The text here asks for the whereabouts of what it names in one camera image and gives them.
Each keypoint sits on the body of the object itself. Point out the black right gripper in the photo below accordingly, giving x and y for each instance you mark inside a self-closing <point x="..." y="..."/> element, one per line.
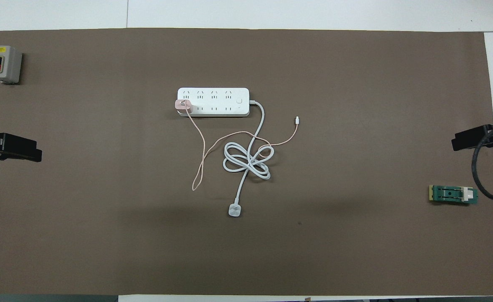
<point x="486" y="137"/>

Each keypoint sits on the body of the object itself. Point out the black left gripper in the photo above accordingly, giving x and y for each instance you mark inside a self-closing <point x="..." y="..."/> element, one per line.
<point x="9" y="147"/>

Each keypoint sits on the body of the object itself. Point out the pink charger adapter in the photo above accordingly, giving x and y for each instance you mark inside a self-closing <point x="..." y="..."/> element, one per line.
<point x="183" y="105"/>

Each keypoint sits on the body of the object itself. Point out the white power strip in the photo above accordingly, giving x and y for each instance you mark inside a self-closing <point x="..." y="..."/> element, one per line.
<point x="213" y="102"/>

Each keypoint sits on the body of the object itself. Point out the green circuit board module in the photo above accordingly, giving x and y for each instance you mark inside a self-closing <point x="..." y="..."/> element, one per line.
<point x="450" y="194"/>

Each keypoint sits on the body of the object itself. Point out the brown table mat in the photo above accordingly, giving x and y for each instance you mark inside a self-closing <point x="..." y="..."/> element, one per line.
<point x="355" y="230"/>

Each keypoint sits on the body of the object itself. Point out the grey on-off switch box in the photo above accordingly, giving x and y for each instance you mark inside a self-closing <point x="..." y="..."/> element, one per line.
<point x="9" y="63"/>

